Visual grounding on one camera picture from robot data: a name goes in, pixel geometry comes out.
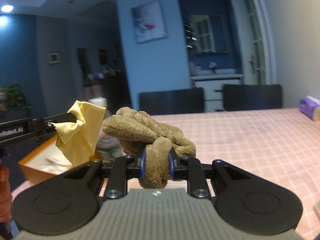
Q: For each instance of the person's left hand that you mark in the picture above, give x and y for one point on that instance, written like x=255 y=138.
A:
x=5 y=196

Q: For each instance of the clear plastic water bottle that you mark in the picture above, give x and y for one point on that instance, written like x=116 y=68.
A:
x=108 y=148

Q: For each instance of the purple tissue pack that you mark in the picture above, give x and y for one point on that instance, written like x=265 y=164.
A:
x=309 y=106

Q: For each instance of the white glazed door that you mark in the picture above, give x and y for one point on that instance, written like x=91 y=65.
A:
x=255 y=41

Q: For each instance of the yellow microfiber cloth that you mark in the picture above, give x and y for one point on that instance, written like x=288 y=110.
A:
x=77 y=140

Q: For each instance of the white plastic bag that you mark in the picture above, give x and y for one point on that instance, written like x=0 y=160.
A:
x=56 y=166

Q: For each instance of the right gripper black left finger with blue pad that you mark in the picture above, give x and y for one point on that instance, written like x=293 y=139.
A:
x=63 y=203

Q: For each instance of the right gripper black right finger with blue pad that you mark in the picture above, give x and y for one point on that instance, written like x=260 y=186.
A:
x=243 y=200

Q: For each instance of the small framed picture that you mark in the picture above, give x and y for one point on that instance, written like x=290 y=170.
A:
x=54 y=58

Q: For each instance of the smartphone on stand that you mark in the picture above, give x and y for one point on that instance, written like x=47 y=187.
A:
x=317 y=209

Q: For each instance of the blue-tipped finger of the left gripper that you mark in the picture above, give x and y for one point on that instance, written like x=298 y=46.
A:
x=56 y=119

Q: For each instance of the white drawer cabinet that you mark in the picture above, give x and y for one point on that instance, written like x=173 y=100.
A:
x=212 y=84

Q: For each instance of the brown plush cloth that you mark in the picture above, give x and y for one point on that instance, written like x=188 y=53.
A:
x=136 y=129

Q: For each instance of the green potted plant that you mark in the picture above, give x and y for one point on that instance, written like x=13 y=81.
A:
x=13 y=99

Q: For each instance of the pink checked tablecloth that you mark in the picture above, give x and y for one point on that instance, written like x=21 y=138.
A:
x=279 y=145

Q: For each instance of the orange cardboard box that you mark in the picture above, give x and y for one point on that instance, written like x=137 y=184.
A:
x=44 y=162

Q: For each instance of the wine glass wall painting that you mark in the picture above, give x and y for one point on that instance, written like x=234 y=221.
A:
x=149 y=22

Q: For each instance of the right black chair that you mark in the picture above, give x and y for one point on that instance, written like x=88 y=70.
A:
x=252 y=97

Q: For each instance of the left black chair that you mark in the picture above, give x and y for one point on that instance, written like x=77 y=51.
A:
x=183 y=101

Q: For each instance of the black chair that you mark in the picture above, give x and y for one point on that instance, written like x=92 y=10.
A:
x=252 y=97
x=183 y=101

